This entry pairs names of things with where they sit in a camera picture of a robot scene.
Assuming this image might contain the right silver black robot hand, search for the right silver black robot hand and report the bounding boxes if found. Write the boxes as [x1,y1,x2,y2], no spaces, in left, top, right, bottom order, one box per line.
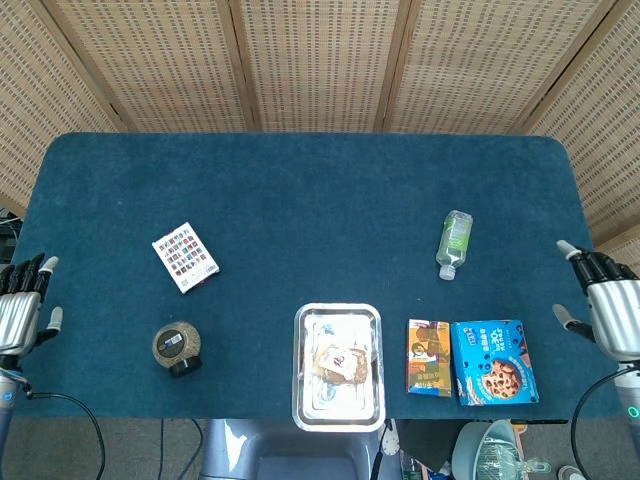
[552,239,640,362]

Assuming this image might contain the woven bamboo folding screen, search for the woven bamboo folding screen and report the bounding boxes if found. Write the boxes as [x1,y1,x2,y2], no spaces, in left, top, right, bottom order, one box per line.
[0,0,640,281]

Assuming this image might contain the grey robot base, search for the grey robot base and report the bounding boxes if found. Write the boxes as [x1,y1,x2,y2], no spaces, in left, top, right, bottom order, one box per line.
[199,418,396,480]

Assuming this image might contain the orange snack box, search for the orange snack box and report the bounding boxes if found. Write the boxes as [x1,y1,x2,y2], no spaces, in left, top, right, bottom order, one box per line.
[406,318,453,398]

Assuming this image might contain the white patterned card box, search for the white patterned card box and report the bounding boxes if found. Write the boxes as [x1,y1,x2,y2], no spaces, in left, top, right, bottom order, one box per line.
[151,222,221,295]

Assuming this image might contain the blue felt table cover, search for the blue felt table cover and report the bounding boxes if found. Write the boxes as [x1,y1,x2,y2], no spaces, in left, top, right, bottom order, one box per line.
[12,131,624,424]

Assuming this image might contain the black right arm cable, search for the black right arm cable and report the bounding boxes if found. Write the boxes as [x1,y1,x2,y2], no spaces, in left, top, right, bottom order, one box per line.
[569,368,626,480]

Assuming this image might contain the clear bottle with green label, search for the clear bottle with green label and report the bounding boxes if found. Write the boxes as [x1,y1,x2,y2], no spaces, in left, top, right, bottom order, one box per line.
[435,210,475,281]

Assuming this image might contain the stainless steel tray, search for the stainless steel tray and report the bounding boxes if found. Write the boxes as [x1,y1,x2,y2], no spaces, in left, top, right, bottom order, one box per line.
[291,301,386,432]

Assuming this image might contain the pale green colander basket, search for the pale green colander basket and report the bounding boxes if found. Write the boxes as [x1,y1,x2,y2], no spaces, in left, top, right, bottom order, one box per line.
[452,419,529,480]

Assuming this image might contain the blue cookie box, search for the blue cookie box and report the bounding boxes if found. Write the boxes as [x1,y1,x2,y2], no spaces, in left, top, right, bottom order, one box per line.
[450,319,540,407]

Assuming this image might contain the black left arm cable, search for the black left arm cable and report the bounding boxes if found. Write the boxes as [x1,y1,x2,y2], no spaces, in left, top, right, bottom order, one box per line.
[19,384,107,480]

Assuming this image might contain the packaged bread snack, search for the packaged bread snack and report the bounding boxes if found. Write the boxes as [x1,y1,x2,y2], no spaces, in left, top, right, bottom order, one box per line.
[310,343,372,386]

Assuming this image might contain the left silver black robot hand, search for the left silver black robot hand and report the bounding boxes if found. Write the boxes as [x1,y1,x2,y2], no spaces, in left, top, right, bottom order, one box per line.
[0,253,65,359]

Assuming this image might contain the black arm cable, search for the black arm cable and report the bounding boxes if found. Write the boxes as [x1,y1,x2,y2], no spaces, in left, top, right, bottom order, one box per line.
[19,384,107,480]
[569,368,626,480]

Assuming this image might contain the seed jar with black lid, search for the seed jar with black lid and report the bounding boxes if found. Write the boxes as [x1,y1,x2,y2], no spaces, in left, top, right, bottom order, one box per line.
[151,322,203,379]

